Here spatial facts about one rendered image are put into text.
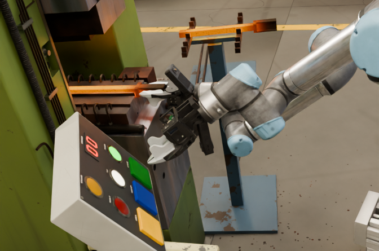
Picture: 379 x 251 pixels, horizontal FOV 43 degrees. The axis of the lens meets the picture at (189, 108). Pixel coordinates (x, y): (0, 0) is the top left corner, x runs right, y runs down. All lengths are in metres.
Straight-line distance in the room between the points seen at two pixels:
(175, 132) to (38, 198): 0.52
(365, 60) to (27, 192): 1.03
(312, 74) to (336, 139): 1.79
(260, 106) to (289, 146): 1.75
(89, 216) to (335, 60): 0.65
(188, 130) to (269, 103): 0.21
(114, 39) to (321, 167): 1.43
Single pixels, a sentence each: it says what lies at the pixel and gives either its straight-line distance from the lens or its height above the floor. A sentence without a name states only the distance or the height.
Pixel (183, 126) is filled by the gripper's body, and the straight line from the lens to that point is 1.20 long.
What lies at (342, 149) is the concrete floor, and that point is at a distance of 2.92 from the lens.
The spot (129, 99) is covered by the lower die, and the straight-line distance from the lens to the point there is 1.67.
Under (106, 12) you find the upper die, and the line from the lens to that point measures 1.51.
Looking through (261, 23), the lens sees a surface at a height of 1.01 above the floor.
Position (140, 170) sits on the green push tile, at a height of 1.01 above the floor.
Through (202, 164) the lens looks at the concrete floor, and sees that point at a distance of 2.87.
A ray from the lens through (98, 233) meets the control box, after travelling 1.06.
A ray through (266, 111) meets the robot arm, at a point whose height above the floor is 1.15.
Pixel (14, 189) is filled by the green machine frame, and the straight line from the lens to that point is 1.56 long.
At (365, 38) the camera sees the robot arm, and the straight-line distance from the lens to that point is 0.96.
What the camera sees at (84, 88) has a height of 1.01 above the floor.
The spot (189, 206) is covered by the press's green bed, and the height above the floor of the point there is 0.34.
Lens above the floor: 1.83
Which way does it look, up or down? 33 degrees down
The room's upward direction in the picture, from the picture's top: 11 degrees counter-clockwise
